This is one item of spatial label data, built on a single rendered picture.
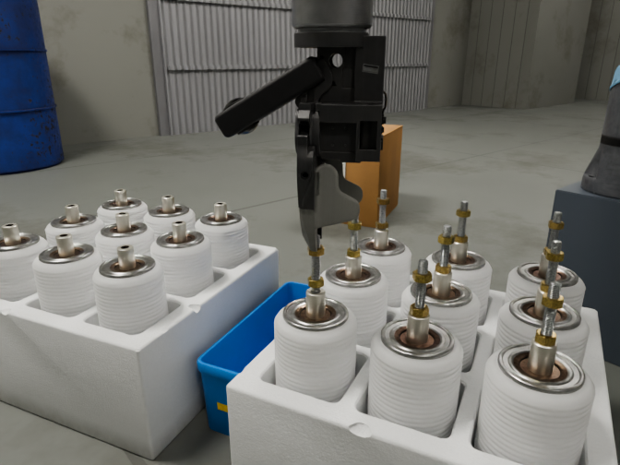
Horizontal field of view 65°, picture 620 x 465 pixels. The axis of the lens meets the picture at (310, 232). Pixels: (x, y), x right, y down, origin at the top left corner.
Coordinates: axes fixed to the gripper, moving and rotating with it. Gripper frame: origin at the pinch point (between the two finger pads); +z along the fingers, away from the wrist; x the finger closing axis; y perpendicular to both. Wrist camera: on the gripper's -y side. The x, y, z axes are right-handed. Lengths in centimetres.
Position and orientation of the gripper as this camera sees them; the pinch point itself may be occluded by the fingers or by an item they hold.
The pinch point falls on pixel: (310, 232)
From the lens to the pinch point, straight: 52.8
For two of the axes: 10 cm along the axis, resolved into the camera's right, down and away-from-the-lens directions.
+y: 9.9, 0.5, -1.4
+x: 1.5, -3.3, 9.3
